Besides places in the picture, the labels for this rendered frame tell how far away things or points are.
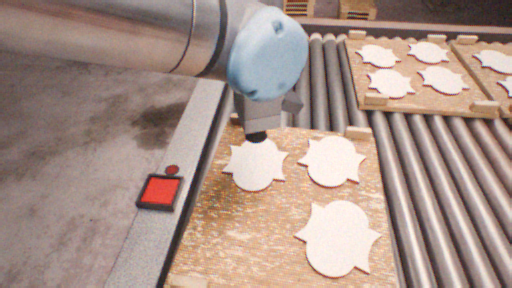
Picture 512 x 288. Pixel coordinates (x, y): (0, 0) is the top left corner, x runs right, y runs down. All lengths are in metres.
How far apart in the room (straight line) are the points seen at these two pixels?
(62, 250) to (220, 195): 1.34
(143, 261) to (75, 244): 1.27
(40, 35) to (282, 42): 0.15
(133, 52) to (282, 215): 0.42
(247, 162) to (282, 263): 0.22
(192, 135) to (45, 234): 1.33
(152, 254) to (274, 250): 0.21
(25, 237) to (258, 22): 1.85
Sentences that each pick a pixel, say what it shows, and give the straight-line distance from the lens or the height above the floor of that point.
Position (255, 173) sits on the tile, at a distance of 0.61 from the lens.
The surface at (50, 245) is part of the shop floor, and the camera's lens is 1.89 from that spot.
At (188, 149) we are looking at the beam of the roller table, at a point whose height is 0.91.
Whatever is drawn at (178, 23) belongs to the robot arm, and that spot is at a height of 1.33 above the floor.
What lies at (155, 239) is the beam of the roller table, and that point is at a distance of 0.59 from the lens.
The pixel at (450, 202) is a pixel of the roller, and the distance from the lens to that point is 0.71.
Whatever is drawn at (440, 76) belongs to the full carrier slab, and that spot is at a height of 0.95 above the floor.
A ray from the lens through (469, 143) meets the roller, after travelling 0.87.
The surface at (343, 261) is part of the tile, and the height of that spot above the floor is 0.95.
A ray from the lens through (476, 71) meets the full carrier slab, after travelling 1.15.
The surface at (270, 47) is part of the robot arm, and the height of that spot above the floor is 1.30.
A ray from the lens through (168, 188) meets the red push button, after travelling 0.63.
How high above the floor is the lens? 1.41
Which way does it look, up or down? 44 degrees down
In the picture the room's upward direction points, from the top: straight up
